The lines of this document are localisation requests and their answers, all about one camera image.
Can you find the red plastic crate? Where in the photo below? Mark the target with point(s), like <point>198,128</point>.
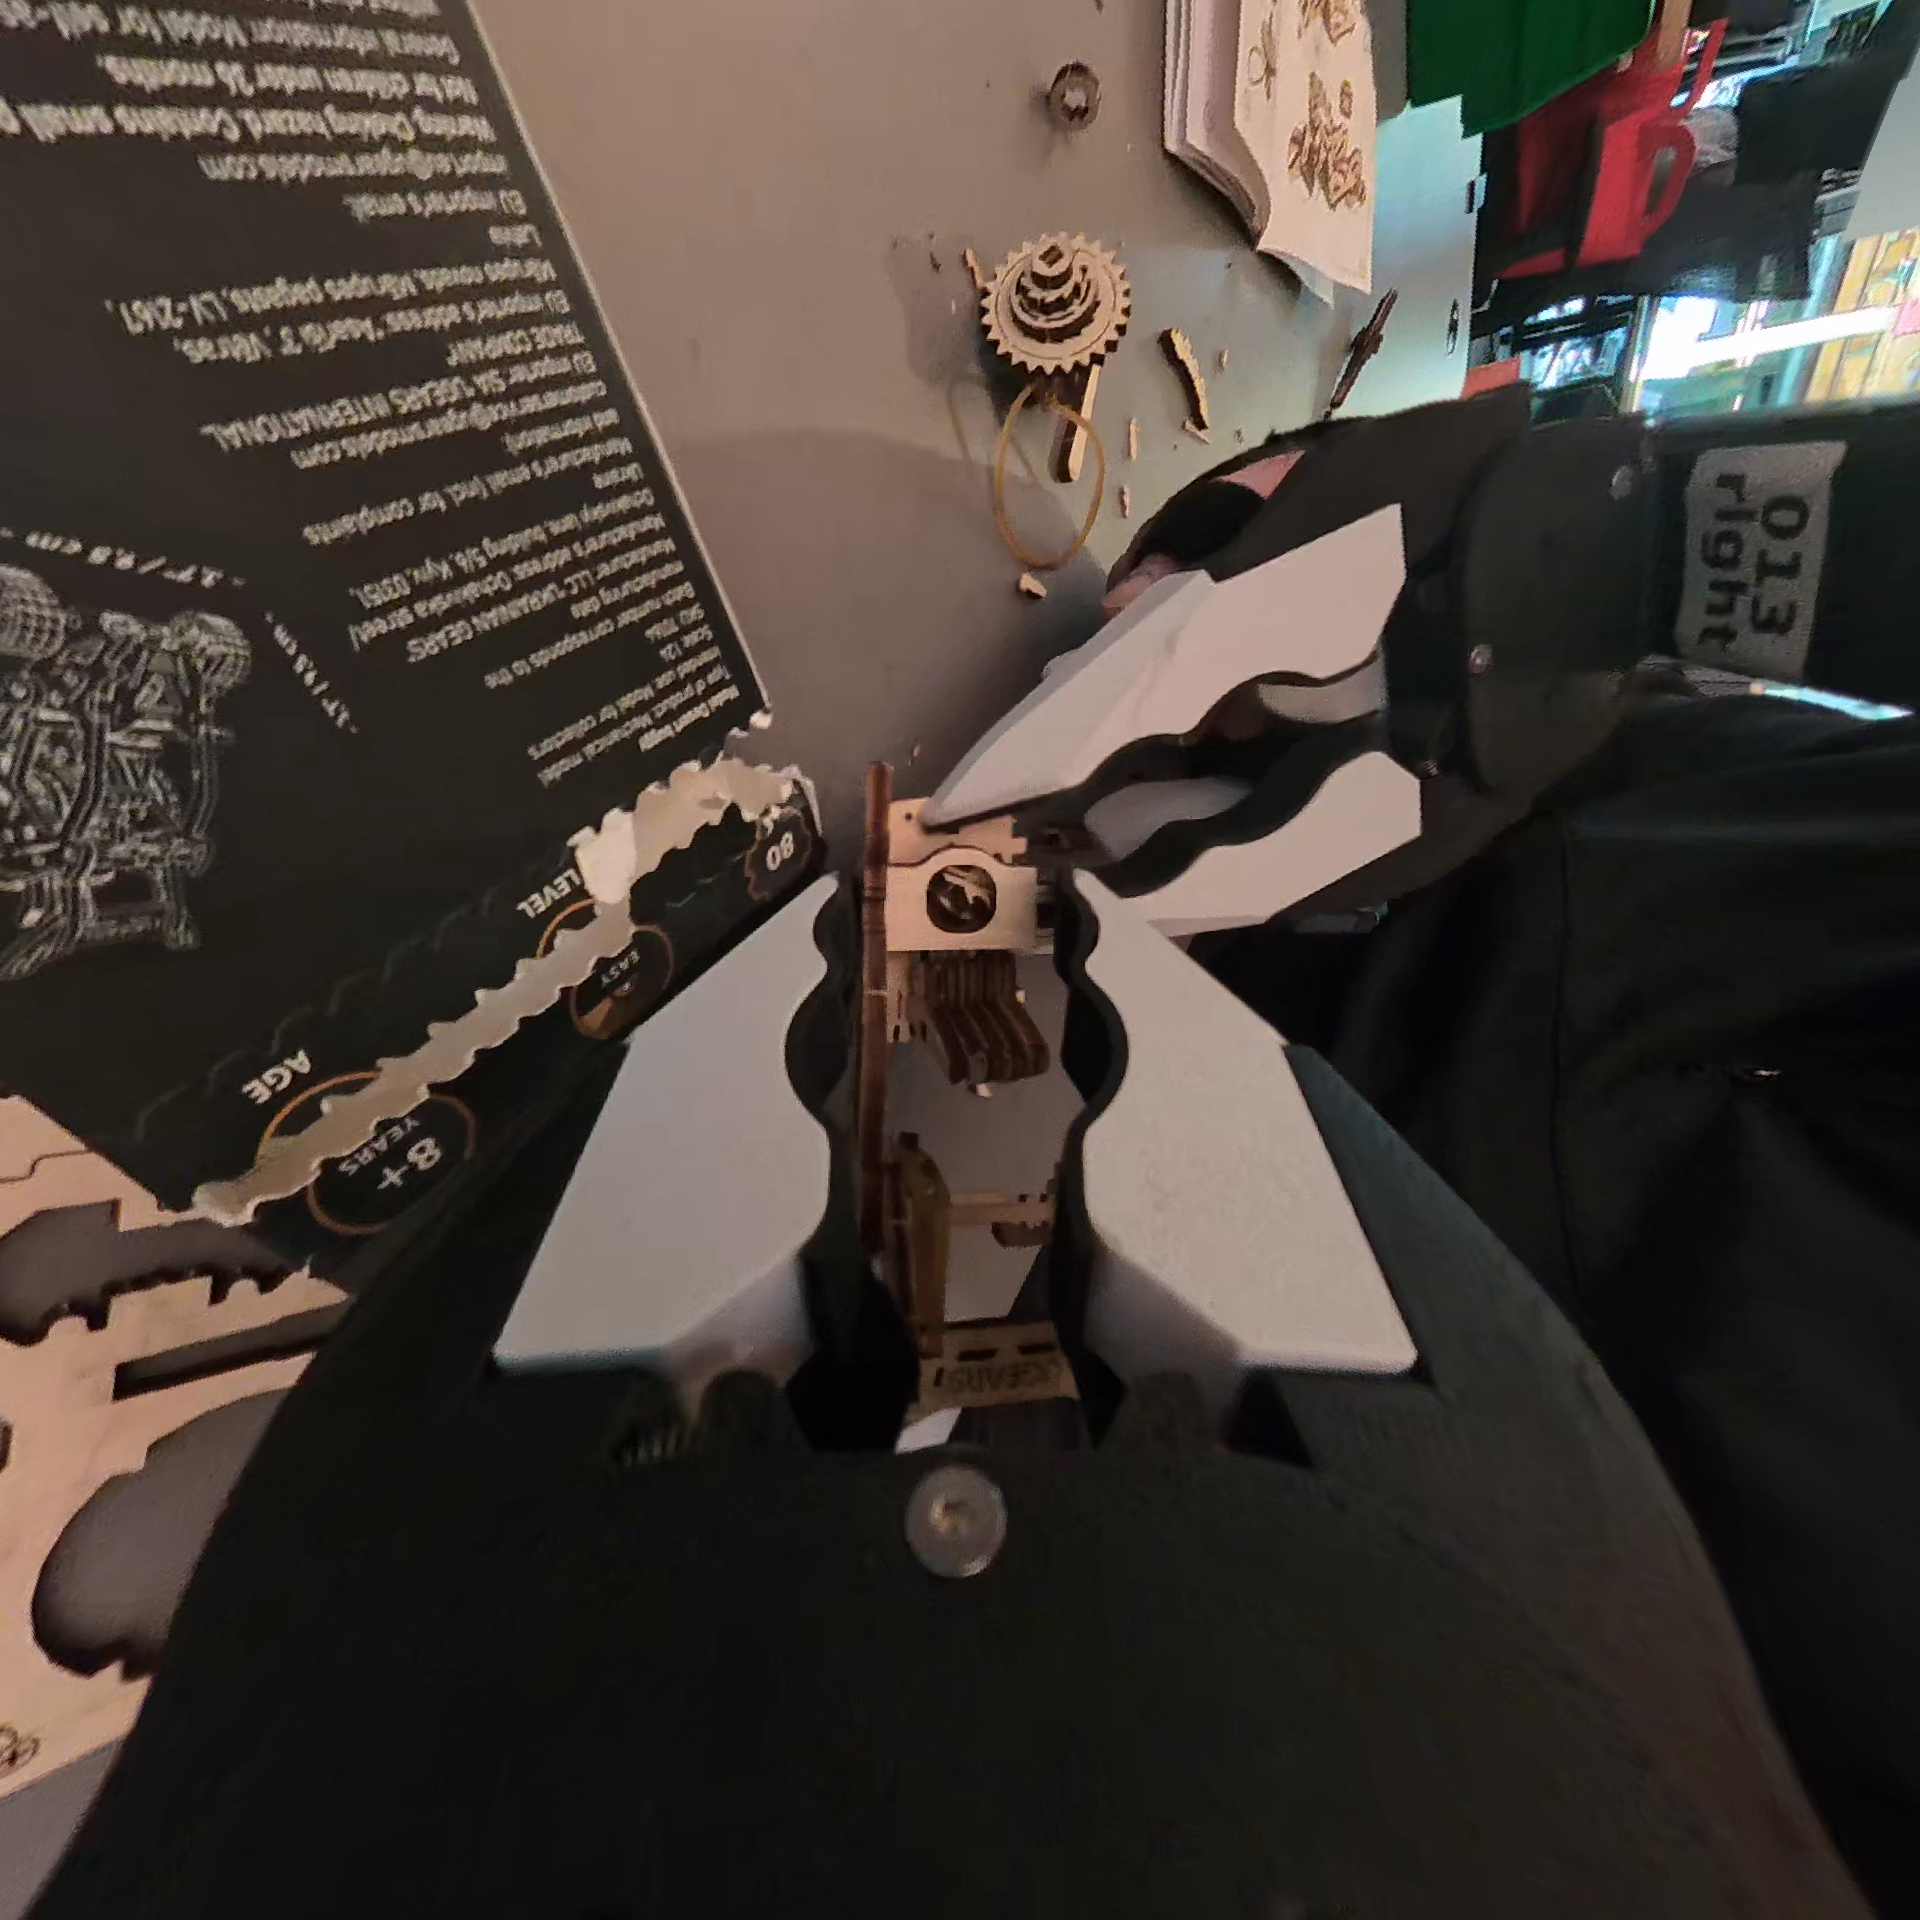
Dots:
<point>1590,182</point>

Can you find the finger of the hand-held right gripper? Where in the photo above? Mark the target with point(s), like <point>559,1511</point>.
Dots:
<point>1141,676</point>
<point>1320,839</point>

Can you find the wooden buggy model assembly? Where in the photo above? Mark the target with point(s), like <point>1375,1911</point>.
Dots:
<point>912,921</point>

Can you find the person's dark clothing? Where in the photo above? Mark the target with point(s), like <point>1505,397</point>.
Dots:
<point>1724,1125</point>

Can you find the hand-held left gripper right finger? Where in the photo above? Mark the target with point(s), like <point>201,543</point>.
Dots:
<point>1230,1200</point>

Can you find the tan rubber band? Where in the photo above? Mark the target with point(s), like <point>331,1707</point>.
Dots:
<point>1000,477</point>

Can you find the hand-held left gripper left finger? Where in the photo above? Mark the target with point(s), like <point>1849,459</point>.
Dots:
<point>662,1200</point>

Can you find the person's right hand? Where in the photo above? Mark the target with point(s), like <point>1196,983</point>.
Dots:
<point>1200,518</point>

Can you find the green box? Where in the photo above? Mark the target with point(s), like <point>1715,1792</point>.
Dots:
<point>1516,60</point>

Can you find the small curved wooden piece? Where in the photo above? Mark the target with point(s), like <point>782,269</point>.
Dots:
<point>1184,376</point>

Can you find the thin wooden lever part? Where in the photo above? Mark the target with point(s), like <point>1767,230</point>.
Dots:
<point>1364,352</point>

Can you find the small instruction booklet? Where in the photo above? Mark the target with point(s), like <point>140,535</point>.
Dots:
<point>1305,149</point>

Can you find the laser-cut plywood part sheet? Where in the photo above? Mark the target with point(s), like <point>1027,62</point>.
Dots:
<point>60,1171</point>

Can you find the stepped wooden gear stack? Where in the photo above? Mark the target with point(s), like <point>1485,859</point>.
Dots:
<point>1051,300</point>

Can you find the black cardboard box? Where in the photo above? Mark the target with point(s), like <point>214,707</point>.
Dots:
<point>300,452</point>

